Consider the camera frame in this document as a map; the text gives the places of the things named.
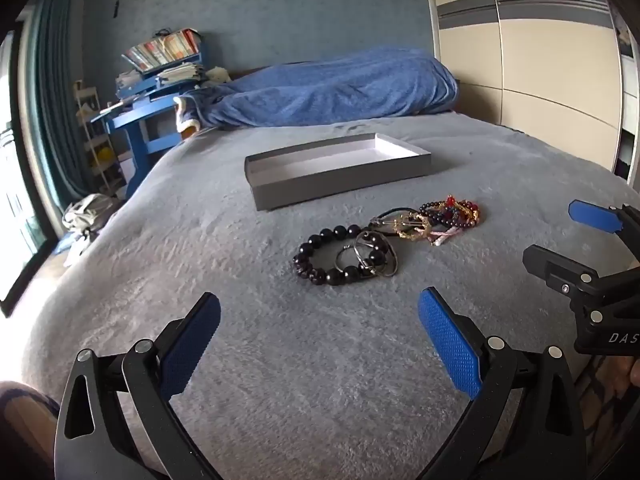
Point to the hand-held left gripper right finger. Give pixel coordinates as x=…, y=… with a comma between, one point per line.
x=447, y=345

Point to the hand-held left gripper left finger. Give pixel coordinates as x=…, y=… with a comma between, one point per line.
x=190, y=350

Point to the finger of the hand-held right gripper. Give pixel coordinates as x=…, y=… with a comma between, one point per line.
x=595, y=216
x=555, y=270

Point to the silver bangle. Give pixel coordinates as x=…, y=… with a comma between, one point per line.
x=385, y=265

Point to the grey cardboard box tray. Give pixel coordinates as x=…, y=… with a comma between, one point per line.
x=340, y=170

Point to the person's right hand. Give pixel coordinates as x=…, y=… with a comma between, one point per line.
x=635, y=374

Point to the person's right leg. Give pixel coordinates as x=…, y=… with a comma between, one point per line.
x=610, y=410

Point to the person's leg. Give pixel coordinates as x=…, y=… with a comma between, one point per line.
x=25, y=430
x=610, y=410

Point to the grey bed cover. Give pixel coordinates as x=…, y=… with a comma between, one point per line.
x=225, y=270

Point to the grey bag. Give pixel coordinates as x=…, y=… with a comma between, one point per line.
x=87, y=215

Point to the person's left leg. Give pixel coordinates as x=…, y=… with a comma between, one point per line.
x=25, y=430

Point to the beige wardrobe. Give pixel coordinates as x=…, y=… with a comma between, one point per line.
x=525, y=45

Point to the yellow object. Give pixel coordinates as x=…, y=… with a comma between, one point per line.
x=105, y=156

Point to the blue desk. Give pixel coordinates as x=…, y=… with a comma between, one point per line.
x=145, y=125

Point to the black framed window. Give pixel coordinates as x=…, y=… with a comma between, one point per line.
x=15, y=185

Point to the white shelf rack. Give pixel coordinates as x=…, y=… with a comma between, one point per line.
x=92, y=125

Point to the stack of papers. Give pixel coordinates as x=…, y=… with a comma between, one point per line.
x=175, y=74

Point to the white plush toy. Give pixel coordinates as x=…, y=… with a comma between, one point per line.
x=219, y=75

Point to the blue fleece blanket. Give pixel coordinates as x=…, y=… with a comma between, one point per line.
x=330, y=90

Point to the teal curtain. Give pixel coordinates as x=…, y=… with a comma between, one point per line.
x=60, y=85

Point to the row of books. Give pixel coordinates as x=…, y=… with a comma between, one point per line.
x=160, y=50

